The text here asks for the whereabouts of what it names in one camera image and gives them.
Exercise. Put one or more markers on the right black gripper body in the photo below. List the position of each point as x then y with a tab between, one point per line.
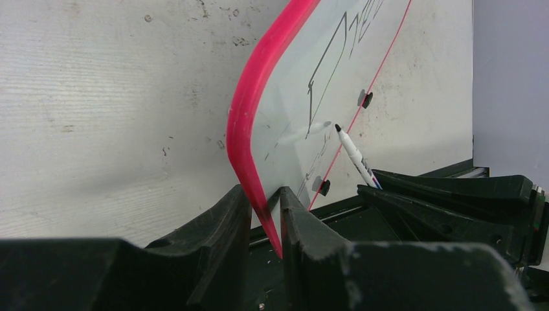
537	228

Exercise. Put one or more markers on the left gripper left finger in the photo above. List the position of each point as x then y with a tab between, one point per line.
199	266

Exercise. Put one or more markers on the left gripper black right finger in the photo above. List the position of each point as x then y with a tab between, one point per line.
325	271

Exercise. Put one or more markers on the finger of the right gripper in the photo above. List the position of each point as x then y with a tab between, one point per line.
414	220
504	200

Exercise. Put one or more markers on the black whiteboard marker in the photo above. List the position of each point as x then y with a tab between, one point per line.
357	159

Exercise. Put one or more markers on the pink-framed whiteboard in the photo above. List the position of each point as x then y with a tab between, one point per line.
309	73

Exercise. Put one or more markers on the black whiteboard clip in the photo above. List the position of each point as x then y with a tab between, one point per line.
367	100
324	187

